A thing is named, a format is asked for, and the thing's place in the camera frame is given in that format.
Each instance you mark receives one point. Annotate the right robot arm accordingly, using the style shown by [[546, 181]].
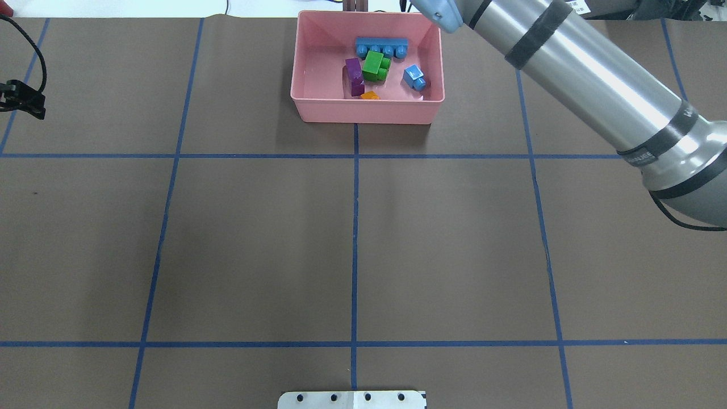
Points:
[[680, 155]]

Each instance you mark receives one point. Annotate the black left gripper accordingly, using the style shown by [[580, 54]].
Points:
[[21, 97]]

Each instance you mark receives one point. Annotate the purple block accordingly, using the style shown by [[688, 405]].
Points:
[[353, 81]]

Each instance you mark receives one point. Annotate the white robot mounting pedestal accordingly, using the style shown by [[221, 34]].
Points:
[[354, 399]]

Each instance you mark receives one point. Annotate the green block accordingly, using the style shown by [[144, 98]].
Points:
[[375, 66]]

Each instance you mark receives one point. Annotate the aluminium frame post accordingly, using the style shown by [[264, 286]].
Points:
[[355, 5]]

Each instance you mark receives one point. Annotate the small blue block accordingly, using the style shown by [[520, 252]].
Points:
[[414, 78]]

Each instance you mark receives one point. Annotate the orange block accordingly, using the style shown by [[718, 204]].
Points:
[[369, 95]]

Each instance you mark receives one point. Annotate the red bottle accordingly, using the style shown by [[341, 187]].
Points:
[[5, 9]]

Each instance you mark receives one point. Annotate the pink plastic box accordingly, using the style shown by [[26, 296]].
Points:
[[325, 39]]

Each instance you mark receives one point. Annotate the long blue stud block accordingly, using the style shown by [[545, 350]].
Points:
[[390, 47]]

